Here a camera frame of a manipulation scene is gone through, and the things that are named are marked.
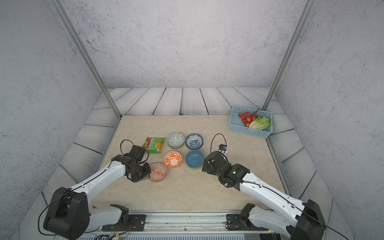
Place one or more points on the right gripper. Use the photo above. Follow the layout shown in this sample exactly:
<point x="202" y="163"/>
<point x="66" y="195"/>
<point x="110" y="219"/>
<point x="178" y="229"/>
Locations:
<point x="209" y="169"/>

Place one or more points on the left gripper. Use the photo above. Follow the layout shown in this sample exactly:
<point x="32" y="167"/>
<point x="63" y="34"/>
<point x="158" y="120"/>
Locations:
<point x="148" y="167"/>

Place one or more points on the plain blue bowl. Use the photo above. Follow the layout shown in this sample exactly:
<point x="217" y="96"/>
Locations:
<point x="195" y="158"/>

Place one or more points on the red patterned bowl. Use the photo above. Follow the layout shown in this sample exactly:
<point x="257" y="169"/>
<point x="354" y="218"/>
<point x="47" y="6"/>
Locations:
<point x="158" y="172"/>

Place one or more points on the blue floral bowl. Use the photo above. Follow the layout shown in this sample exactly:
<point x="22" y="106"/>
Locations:
<point x="194" y="141"/>

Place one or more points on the orange floral bowl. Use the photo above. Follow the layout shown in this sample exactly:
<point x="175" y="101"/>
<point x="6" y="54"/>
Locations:
<point x="172" y="159"/>

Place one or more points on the green patterned bowl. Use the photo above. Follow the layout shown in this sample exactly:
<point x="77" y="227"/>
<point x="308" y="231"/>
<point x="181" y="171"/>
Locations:
<point x="175" y="140"/>

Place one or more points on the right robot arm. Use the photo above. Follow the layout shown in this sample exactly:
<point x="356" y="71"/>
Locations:
<point x="288" y="216"/>

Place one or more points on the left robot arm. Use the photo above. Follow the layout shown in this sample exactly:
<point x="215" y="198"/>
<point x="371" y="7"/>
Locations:
<point x="68" y="214"/>

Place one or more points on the green snack bag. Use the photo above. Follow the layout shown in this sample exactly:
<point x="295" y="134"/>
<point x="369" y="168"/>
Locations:
<point x="154" y="145"/>

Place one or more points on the light blue plastic basket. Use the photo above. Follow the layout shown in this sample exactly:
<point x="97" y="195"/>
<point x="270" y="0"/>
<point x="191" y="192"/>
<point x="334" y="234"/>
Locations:
<point x="236" y="123"/>

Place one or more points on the red tomatoes cluster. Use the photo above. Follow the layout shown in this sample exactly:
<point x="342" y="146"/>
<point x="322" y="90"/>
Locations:
<point x="247" y="118"/>

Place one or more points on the lettuce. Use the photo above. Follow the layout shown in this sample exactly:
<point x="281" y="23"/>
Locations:
<point x="260" y="123"/>

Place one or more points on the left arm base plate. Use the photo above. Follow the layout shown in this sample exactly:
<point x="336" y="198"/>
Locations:
<point x="136" y="222"/>

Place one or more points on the front aluminium rail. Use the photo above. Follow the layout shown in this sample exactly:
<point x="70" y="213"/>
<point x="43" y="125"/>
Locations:
<point x="204" y="221"/>

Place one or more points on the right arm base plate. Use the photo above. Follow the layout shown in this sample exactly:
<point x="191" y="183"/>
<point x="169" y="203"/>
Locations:
<point x="237" y="222"/>

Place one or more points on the left metal frame post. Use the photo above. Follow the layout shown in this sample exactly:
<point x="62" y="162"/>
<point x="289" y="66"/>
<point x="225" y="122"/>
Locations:
<point x="68" y="26"/>

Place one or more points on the metal frame post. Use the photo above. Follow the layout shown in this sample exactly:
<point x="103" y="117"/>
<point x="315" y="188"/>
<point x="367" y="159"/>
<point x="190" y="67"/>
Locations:
<point x="68" y="26"/>
<point x="308" y="8"/>

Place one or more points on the right metal frame post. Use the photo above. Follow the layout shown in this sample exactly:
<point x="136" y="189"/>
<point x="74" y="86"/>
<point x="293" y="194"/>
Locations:
<point x="308" y="8"/>

